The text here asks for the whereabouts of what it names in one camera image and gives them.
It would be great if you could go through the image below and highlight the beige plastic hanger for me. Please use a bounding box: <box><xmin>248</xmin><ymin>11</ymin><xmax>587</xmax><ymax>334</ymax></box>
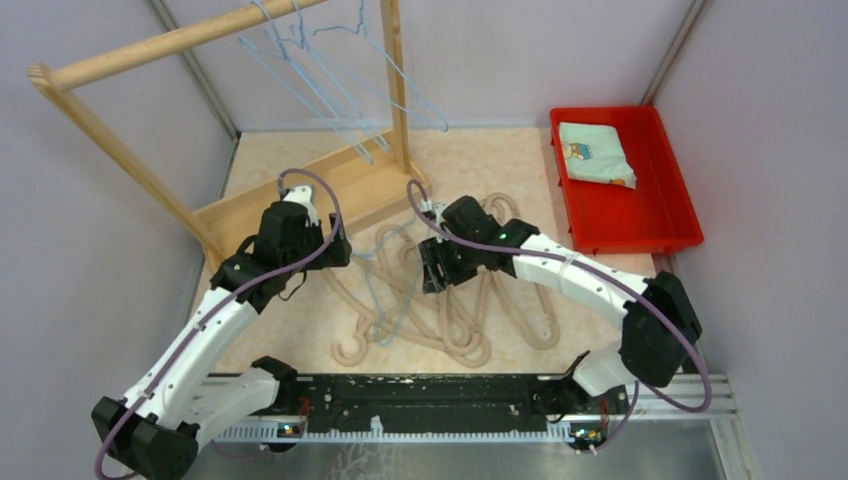
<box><xmin>437</xmin><ymin>272</ymin><xmax>492</xmax><ymax>369</ymax></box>
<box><xmin>331</xmin><ymin>228</ymin><xmax>465</xmax><ymax>368</ymax></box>
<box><xmin>486</xmin><ymin>193</ymin><xmax>562</xmax><ymax>352</ymax></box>
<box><xmin>375</xmin><ymin>224</ymin><xmax>422</xmax><ymax>294</ymax></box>

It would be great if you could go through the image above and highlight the folded light green cloth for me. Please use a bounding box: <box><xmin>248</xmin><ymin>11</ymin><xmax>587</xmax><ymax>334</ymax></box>
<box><xmin>557</xmin><ymin>122</ymin><xmax>637</xmax><ymax>189</ymax></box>

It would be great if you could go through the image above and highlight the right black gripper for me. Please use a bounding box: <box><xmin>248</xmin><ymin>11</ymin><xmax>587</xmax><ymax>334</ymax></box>
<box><xmin>418</xmin><ymin>231</ymin><xmax>480</xmax><ymax>294</ymax></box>

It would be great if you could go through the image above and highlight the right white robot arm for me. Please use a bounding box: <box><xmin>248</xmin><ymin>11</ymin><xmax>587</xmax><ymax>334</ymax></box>
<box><xmin>415</xmin><ymin>196</ymin><xmax>702</xmax><ymax>412</ymax></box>

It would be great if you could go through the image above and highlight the purple cable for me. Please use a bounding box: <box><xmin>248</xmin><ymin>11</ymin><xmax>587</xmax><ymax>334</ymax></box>
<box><xmin>405</xmin><ymin>179</ymin><xmax>713</xmax><ymax>455</ymax></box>
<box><xmin>94</xmin><ymin>168</ymin><xmax>344</xmax><ymax>480</ymax></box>

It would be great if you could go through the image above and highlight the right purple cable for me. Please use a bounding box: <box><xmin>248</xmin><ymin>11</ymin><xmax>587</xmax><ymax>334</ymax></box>
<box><xmin>405</xmin><ymin>179</ymin><xmax>713</xmax><ymax>455</ymax></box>

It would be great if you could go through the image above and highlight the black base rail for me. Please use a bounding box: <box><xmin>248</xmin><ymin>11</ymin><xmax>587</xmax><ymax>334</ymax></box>
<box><xmin>211</xmin><ymin>372</ymin><xmax>631</xmax><ymax>439</ymax></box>

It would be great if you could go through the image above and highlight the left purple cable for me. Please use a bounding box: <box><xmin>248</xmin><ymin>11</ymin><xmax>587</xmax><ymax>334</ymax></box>
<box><xmin>94</xmin><ymin>168</ymin><xmax>344</xmax><ymax>480</ymax></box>

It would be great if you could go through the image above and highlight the red plastic bin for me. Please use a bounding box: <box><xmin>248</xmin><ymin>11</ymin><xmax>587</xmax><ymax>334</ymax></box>
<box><xmin>549</xmin><ymin>106</ymin><xmax>704</xmax><ymax>254</ymax></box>

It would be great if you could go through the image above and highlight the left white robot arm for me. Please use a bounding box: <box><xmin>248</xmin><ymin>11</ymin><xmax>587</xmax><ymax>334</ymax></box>
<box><xmin>91</xmin><ymin>185</ymin><xmax>351</xmax><ymax>479</ymax></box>

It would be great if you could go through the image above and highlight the white cable duct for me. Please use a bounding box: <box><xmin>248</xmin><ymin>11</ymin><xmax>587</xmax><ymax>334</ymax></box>
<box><xmin>215</xmin><ymin>420</ymin><xmax>587</xmax><ymax>445</ymax></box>

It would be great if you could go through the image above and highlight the blue wire hanger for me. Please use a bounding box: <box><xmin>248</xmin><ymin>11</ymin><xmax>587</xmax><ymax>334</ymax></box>
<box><xmin>302</xmin><ymin>1</ymin><xmax>450</xmax><ymax>134</ymax></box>
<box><xmin>240</xmin><ymin>1</ymin><xmax>392</xmax><ymax>164</ymax></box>
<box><xmin>237</xmin><ymin>0</ymin><xmax>376</xmax><ymax>166</ymax></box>
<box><xmin>352</xmin><ymin>223</ymin><xmax>416</xmax><ymax>347</ymax></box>

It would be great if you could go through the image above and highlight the wooden clothes rack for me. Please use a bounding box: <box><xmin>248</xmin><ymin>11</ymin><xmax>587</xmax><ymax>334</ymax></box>
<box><xmin>27</xmin><ymin>1</ymin><xmax>429</xmax><ymax>268</ymax></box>

